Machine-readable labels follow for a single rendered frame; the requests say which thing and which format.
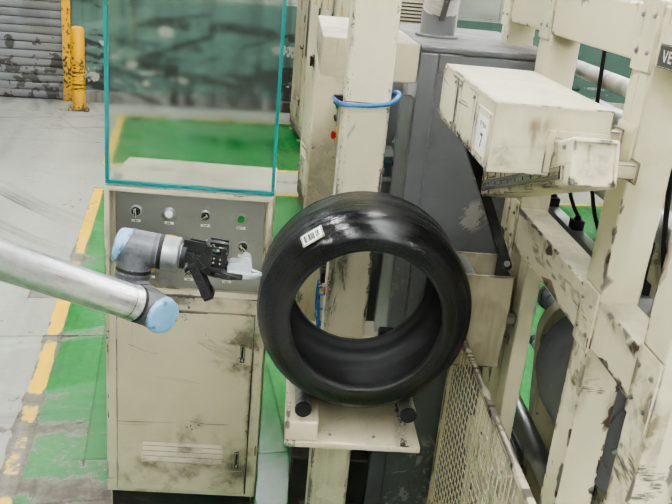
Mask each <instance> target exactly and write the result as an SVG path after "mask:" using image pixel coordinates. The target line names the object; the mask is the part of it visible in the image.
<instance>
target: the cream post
mask: <svg viewBox="0 0 672 504"><path fill-rule="evenodd" d="M401 4H402V0H351V3H350V14H349V25H348V36H347V47H346V58H345V69H344V79H343V81H342V83H343V90H342V95H344V96H343V98H344V99H343V102H347V103H364V104H371V103H385V102H389V101H391V92H392V83H393V75H394V66H395V57H396V48H397V39H398V30H399V22H400V13H401ZM340 108H341V112H340V123H339V134H338V135H339V136H340V141H339V152H338V163H337V158H336V167H335V178H334V186H335V192H334V188H333V192H334V195H335V194H339V193H344V192H352V191H373V192H380V190H381V181H382V172H383V163H384V154H385V145H386V136H387V128H388V119H389V110H390V106H388V107H380V108H354V107H344V106H340ZM372 260H373V251H364V252H355V253H350V254H346V255H343V256H340V257H337V258H335V259H333V260H331V261H329V262H327V265H326V276H325V286H326V292H325V296H324V297H323V309H322V321H321V329H322V330H324V331H326V332H328V333H335V334H350V335H364V331H365V322H366V313H367V304H368V296H369V287H370V278H371V269H372ZM350 455H351V450H348V449H330V448H312V447H310V450H309V461H308V472H307V483H306V494H305V504H345V499H346V490H347V481H348V472H349V464H350Z"/></svg>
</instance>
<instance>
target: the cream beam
mask: <svg viewBox="0 0 672 504"><path fill-rule="evenodd" d="M443 74H444V77H443V85H442V92H441V100H440V107H439V108H438V112H439V116H440V118H441V119H442V120H443V121H444V122H445V123H446V125H447V126H448V127H449V128H450V129H451V131H452V132H453V133H454V134H455V135H456V136H457V138H458V139H459V140H460V141H461V142H462V144H463V145H464V146H465V147H466V148H467V149H468V151H469V152H470V153H471V154H472V155H473V157H474V158H475V159H476V160H477V161H478V162H479V164H480V165H481V166H482V167H483V168H484V169H485V171H487V172H498V173H511V174H524V175H536V176H541V177H546V176H547V175H548V172H549V168H550V167H552V166H551V163H552V158H553V153H554V147H555V143H556V142H559V141H562V140H566V139H569V138H573V137H584V138H596V139H608V140H610V136H611V131H612V126H613V122H614V117H615V111H613V110H611V109H609V108H607V107H605V106H603V105H601V104H599V103H597V102H595V101H593V100H591V99H589V98H587V97H585V96H583V95H581V94H579V93H577V92H575V91H573V90H571V89H569V88H567V87H565V86H563V85H561V84H559V83H557V82H555V81H553V80H551V79H548V78H546V77H544V76H542V75H540V74H538V73H536V72H534V71H528V70H516V69H505V68H494V67H482V66H471V65H459V64H448V63H447V64H446V67H445V70H443ZM480 113H482V114H483V115H484V116H485V117H486V118H487V119H488V120H489V124H488V130H487V136H486V143H485V149H484V156H483V158H482V157H481V156H480V155H479V154H478V152H477V151H476V150H475V149H474V147H475V140H476V134H477V127H478V121H479V114H480Z"/></svg>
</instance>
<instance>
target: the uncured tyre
mask: <svg viewBox="0 0 672 504"><path fill-rule="evenodd" d="M320 225H321V227H322V229H323V232H324V235H325V236H323V237H321V238H320V239H318V240H316V241H315V242H313V243H311V244H309V245H308V246H306V247H303V245H302V242H301V239H300V237H301V236H302V235H304V234H306V233H308V232H309V231H311V230H313V229H314V228H316V227H318V226H320ZM364 251H374V252H383V253H388V254H392V255H395V256H398V257H400V258H402V259H405V260H407V261H408V262H410V263H412V264H413V265H415V266H416V267H417V268H419V269H420V270H421V271H422V272H423V273H424V274H425V275H426V283H425V288H424V292H423V295H422V298H421V300H420V302H419V304H418V306H417V307H416V309H415V310H414V311H413V313H412V314H411V315H410V316H409V317H408V318H407V319H406V320H405V321H404V322H403V323H402V324H400V325H399V326H397V327H396V328H394V329H393V330H391V331H389V332H387V333H384V334H382V335H379V336H375V337H370V338H363V339H352V338H344V337H339V336H336V335H333V334H330V333H328V332H326V331H324V330H322V329H321V328H319V327H318V326H316V325H315V324H314V323H312V322H311V321H310V320H309V319H308V318H307V317H306V316H305V314H304V313H303V312H302V310H301V309H300V307H299V305H298V303H297V301H296V299H295V297H296V294H297V292H298V291H299V289H300V287H301V286H302V284H303V283H304V282H305V280H306V279H307V278H308V277H309V276H310V275H311V274H312V273H313V272H314V271H315V270H317V269H318V268H319V267H321V266H322V265H324V264H325V263H327V262H329V261H331V260H333V259H335V258H337V257H340V256H343V255H346V254H350V253H355V252H364ZM261 273H262V276H261V277H260V283H259V290H258V297H257V318H258V319H259V328H260V331H259V332H260V336H261V339H262V341H263V344H264V346H265V348H266V350H267V352H268V354H269V356H270V358H271V359H272V361H273V363H274V364H275V366H276V367H277V368H278V370H279V371H280V372H281V373H282V374H283V375H284V376H285V377H286V378H287V379H288V380H289V381H290V382H291V383H292V384H293V385H295V386H296V387H297V388H299V389H300V390H302V391H303V392H305V393H306V394H308V395H310V396H312V397H314V398H316V399H319V400H321V401H324V402H327V403H330V404H333V405H338V406H343V407H350V408H373V407H381V406H386V405H390V404H394V403H397V402H400V401H403V400H406V399H408V398H410V397H412V396H414V395H416V394H418V393H420V392H422V391H423V390H425V389H426V388H428V387H429V386H431V385H432V384H433V383H434V382H436V381H437V380H438V379H439V378H440V377H441V376H442V375H443V374H444V373H445V372H446V371H447V370H448V369H449V367H450V366H451V365H452V364H453V362H454V361H455V359H456V358H457V356H458V354H459V353H460V351H461V349H462V347H463V344H464V342H465V339H466V336H467V333H468V329H469V324H470V319H471V311H472V297H471V289H470V284H469V280H468V277H467V274H466V271H465V269H464V266H463V264H462V262H461V260H460V258H459V256H458V254H457V252H456V251H455V249H454V247H453V245H452V243H451V241H450V239H449V237H448V236H447V234H446V233H445V231H444V230H443V229H442V227H441V226H440V225H439V224H438V223H437V222H436V221H435V220H434V219H433V218H432V217H431V216H430V215H429V214H428V213H427V212H425V211H424V210H422V209H421V208H420V207H418V206H416V205H415V204H413V203H411V202H409V201H407V200H405V199H402V198H400V197H397V196H394V195H390V194H386V193H381V192H373V191H352V192H344V193H339V194H335V195H332V196H329V197H326V198H323V199H321V200H319V201H316V202H314V203H312V204H311V205H309V206H307V207H305V208H304V209H302V210H301V211H300V212H298V213H297V214H296V215H294V216H293V217H292V218H291V219H290V220H289V221H288V222H287V223H286V224H285V225H284V226H283V227H282V228H281V229H280V231H279V232H278V233H277V235H276V236H275V238H274V239H273V241H272V243H271V245H270V246H269V248H268V251H267V253H266V256H265V258H264V261H263V265H262V270H261Z"/></svg>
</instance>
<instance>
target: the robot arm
mask: <svg viewBox="0 0 672 504"><path fill-rule="evenodd" d="M191 237H192V236H190V235H186V238H185V239H184V243H183V238H182V237H176V236H171V235H164V234H159V233H154V232H148V231H143V230H138V229H136V228H134V229H132V228H121V229H120V230H119V232H118V233H117V236H116V238H115V241H114V244H113V248H112V254H111V260H112V261H113V262H115V261H116V267H115V274H114V277H112V276H109V275H106V274H103V273H100V272H97V271H94V270H91V269H88V268H85V267H82V266H80V265H77V264H74V263H71V262H68V261H65V260H62V259H59V258H56V257H53V256H50V255H48V254H45V253H42V252H39V251H36V250H33V249H30V248H27V247H24V246H21V245H18V244H15V243H13V242H10V241H7V240H4V239H1V238H0V281H1V282H4V283H8V284H11V285H14V286H18V287H21V288H24V289H28V290H31V291H34V292H38V293H41V294H44V295H48V296H51V297H54V298H57V299H61V300H64V301H67V302H71V303H74V304H77V305H81V306H84V307H87V308H91V309H94V310H97V311H100V312H104V313H107V314H110V315H114V316H117V317H120V318H124V319H125V320H127V321H130V322H133V323H137V324H140V325H143V326H145V327H147V328H148V330H150V331H152V332H155V333H163V332H166V331H168V330H169V329H171V328H172V327H173V326H174V324H175V323H176V321H177V319H178V315H179V308H178V305H177V304H176V302H175V301H174V300H173V299H172V298H171V297H168V296H167V295H165V294H164V293H162V292H161V291H160V290H158V289H157V288H155V287H154V286H153V285H151V284H150V283H149V282H150V276H151V270H152V268H156V269H161V270H167V271H172V272H176V271H177V270H178V267H179V269H183V270H184V268H185V264H186V263H188V264H187V265H188V268H189V270H190V272H191V274H192V276H193V278H194V280H195V283H196V285H197V287H198V289H199V292H200V295H201V297H202V298H203V300H204V301H205V302H206V301H209V300H212V299H213V297H214V294H215V290H214V288H213V286H212V285H211V283H210V281H209V279H208V277H207V276H210V277H214V278H220V279H225V280H249V279H255V278H259V277H261V276H262V273H261V272H259V271H257V270H254V269H252V260H251V255H250V254H249V253H247V252H245V253H243V254H242V255H241V257H240V258H230V259H229V261H227V257H228V254H229V249H230V248H229V244H230V243H229V240H224V239H218V238H213V237H210V238H209V239H207V241H204V240H199V239H193V238H191ZM217 240H220V241H217ZM222 241H225V242H222Z"/></svg>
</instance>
